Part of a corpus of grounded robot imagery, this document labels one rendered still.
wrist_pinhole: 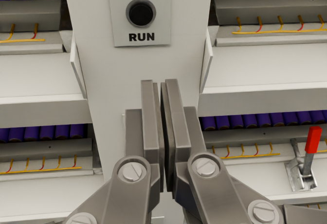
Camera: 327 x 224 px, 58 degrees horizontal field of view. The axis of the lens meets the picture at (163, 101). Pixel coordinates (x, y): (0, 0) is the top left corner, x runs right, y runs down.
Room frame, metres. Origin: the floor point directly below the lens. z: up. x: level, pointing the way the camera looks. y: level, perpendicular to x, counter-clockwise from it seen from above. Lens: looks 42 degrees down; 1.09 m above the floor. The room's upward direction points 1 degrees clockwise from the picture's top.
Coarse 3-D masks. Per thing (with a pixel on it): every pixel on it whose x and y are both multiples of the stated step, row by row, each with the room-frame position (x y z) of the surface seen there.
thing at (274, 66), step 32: (224, 0) 0.27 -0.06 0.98; (256, 0) 0.27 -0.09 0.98; (288, 0) 0.27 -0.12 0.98; (320, 0) 0.28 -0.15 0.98; (224, 32) 0.26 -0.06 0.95; (256, 32) 0.25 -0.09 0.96; (288, 32) 0.25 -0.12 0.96; (320, 32) 0.27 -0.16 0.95; (224, 64) 0.22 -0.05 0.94; (256, 64) 0.22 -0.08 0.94; (288, 64) 0.23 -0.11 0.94; (320, 64) 0.23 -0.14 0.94; (224, 96) 0.20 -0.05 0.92; (256, 96) 0.20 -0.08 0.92; (288, 96) 0.21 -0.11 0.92; (320, 96) 0.21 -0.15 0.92
